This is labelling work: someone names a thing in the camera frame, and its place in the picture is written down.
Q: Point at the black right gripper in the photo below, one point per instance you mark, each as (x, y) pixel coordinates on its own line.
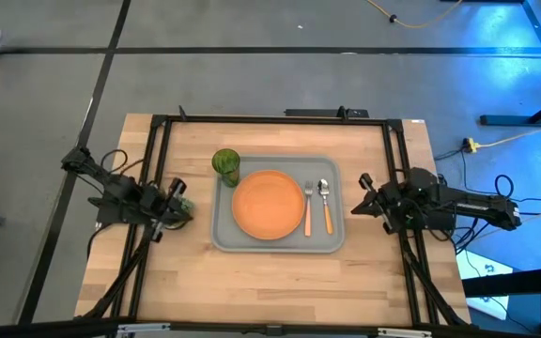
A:
(395, 206)

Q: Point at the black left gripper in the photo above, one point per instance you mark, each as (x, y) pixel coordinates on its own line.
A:
(176, 188)

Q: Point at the grey plastic tray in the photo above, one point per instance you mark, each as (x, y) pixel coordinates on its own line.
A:
(223, 235)

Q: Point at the green ribbed plastic cup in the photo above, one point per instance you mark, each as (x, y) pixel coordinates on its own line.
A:
(226, 162)

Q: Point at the orange plate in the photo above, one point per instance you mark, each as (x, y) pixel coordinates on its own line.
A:
(268, 205)

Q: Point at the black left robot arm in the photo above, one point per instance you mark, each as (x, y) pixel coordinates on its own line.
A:
(115, 192)

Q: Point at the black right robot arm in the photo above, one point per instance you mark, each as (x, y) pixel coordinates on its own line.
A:
(468, 206)

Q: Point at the potted succulent in black pot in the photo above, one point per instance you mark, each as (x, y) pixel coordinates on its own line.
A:
(187, 204)

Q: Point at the white printed paper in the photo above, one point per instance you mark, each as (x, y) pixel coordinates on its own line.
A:
(482, 277)

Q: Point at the black beam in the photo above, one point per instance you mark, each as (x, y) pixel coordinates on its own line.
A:
(514, 281)

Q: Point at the black floor stand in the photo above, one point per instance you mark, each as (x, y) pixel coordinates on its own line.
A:
(510, 120)

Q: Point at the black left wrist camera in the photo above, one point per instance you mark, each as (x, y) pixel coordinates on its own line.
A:
(157, 197)

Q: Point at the black mount bar with knob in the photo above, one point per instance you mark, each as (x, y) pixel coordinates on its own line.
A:
(317, 113)

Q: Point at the black aluminium rig frame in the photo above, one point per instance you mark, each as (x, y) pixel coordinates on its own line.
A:
(275, 120)

